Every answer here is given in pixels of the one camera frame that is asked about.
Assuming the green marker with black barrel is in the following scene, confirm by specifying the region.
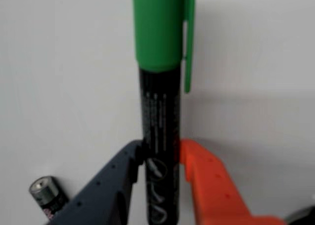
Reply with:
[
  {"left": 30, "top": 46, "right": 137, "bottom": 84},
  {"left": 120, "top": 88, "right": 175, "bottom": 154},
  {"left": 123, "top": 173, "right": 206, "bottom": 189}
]
[{"left": 132, "top": 0, "right": 196, "bottom": 225}]

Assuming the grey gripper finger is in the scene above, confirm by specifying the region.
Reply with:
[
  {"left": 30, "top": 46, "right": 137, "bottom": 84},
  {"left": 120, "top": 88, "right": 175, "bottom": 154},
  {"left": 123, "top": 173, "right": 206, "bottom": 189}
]
[{"left": 49, "top": 140, "right": 146, "bottom": 225}]

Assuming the black AAA battery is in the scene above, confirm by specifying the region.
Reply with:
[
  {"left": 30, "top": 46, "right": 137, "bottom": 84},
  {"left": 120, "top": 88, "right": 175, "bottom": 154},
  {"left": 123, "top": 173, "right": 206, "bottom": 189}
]
[{"left": 29, "top": 175, "right": 71, "bottom": 221}]

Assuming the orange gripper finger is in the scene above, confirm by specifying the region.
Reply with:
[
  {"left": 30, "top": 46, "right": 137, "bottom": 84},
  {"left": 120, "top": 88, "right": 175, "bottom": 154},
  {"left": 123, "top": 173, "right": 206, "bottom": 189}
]
[{"left": 179, "top": 138, "right": 286, "bottom": 225}]

